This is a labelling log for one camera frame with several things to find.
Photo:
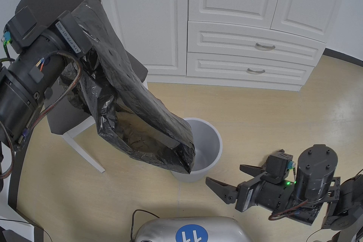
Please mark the white trash bin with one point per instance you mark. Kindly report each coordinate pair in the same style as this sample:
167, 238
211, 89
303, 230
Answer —
208, 150

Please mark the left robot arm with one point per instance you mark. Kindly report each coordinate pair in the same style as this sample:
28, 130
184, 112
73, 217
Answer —
17, 110

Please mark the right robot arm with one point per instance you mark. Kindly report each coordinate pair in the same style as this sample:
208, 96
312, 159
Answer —
317, 170

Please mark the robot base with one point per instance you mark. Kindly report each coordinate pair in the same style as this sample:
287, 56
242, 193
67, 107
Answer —
192, 229

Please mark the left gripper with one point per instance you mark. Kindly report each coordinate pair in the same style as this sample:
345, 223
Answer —
72, 33

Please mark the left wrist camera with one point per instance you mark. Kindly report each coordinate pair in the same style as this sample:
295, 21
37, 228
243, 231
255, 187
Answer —
24, 26

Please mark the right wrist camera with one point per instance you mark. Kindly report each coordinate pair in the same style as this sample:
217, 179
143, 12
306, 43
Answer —
279, 164

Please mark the black plastic bag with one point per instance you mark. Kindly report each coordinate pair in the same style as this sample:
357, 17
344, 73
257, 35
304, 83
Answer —
127, 87

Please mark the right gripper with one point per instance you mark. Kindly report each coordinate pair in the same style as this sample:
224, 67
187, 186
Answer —
266, 192

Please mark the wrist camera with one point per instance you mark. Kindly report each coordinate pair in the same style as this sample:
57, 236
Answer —
279, 164
24, 26

